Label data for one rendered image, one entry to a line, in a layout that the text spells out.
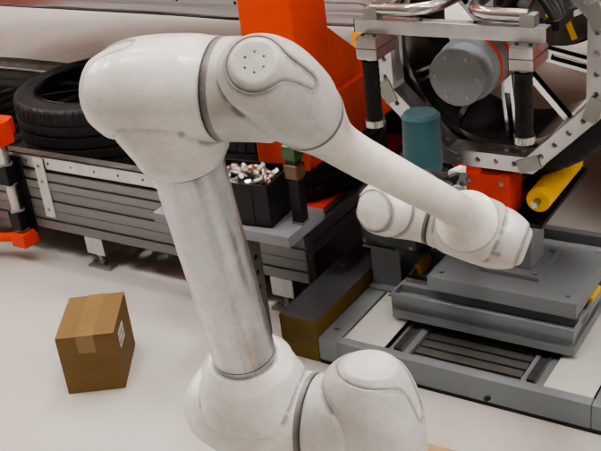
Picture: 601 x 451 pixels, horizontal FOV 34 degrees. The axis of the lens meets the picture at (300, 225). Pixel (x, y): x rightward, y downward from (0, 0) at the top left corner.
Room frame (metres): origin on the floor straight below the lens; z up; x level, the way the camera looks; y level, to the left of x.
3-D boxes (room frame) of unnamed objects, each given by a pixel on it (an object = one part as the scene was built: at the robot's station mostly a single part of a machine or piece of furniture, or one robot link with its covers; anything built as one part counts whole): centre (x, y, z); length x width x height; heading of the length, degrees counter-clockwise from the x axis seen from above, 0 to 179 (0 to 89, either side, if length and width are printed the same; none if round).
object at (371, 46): (2.05, -0.21, 0.93); 0.09 x 0.05 x 0.05; 145
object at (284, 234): (2.32, 0.16, 0.44); 0.43 x 0.17 x 0.03; 55
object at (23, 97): (3.45, 0.63, 0.39); 0.66 x 0.66 x 0.24
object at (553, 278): (2.26, -0.56, 0.32); 0.40 x 0.30 x 0.28; 55
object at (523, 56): (1.86, -0.49, 0.93); 0.09 x 0.05 x 0.05; 145
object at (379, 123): (2.03, -0.19, 0.83); 0.04 x 0.04 x 0.16
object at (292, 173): (2.21, 0.00, 0.59); 0.04 x 0.04 x 0.04; 55
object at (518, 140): (1.83, -0.47, 0.83); 0.04 x 0.04 x 0.16
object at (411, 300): (2.29, -0.53, 0.13); 0.50 x 0.36 x 0.10; 55
